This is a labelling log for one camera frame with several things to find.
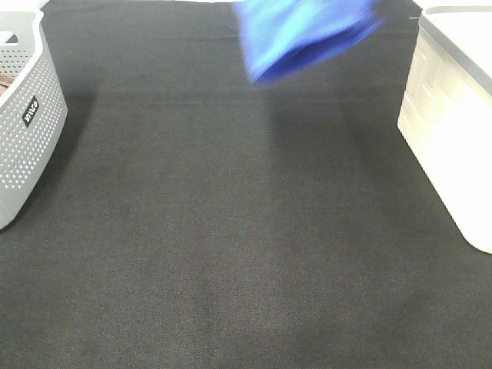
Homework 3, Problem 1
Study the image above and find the blue towel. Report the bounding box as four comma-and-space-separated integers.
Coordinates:
234, 0, 381, 85

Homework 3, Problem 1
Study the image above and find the black table cloth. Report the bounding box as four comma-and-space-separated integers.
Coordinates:
1, 1, 491, 368

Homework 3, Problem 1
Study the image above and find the white plastic basket grey rim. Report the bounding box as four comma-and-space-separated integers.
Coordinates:
397, 2, 491, 253

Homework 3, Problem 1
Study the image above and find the grey perforated basket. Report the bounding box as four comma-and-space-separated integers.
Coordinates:
1, 8, 68, 228

